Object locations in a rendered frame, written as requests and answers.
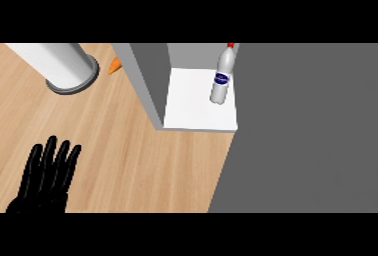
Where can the white cylinder with grey base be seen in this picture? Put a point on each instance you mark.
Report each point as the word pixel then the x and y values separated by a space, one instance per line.
pixel 61 66

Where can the flat dark grey cabinet door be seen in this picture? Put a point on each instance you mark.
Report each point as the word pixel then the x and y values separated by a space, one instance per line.
pixel 304 133

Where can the clear plastic water bottle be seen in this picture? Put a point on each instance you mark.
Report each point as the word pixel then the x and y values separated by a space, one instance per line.
pixel 223 77

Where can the grey open cabinet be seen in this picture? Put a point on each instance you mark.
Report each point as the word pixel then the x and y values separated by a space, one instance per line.
pixel 186 96

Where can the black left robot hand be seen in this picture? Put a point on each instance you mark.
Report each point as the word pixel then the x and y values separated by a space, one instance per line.
pixel 44 186

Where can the orange carrot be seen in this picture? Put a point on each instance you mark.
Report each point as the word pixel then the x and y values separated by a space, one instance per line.
pixel 114 65

